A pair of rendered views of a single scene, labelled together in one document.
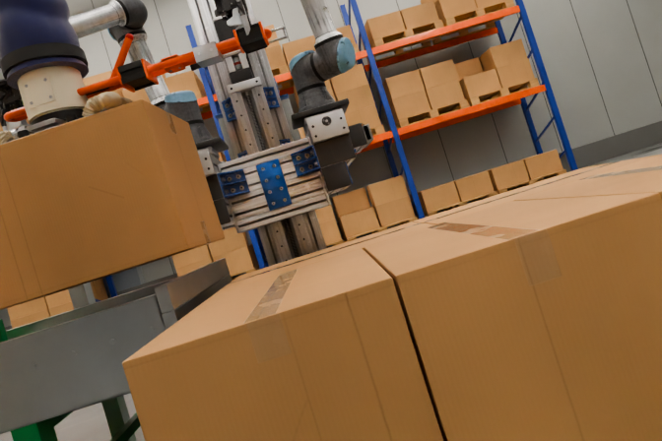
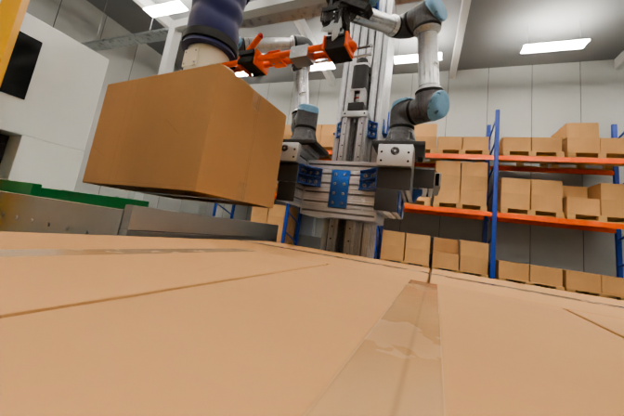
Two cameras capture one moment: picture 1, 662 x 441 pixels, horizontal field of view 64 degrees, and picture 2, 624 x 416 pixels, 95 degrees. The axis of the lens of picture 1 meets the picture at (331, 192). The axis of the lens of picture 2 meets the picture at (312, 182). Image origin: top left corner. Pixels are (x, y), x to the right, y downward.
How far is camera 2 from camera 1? 0.79 m
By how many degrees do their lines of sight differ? 27
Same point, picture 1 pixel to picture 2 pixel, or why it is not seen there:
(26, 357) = (48, 215)
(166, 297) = (128, 216)
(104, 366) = not seen: hidden behind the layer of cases
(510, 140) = (593, 256)
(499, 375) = not seen: outside the picture
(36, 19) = (209, 10)
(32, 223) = (131, 134)
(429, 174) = (511, 252)
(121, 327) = (96, 225)
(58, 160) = (160, 96)
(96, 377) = not seen: hidden behind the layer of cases
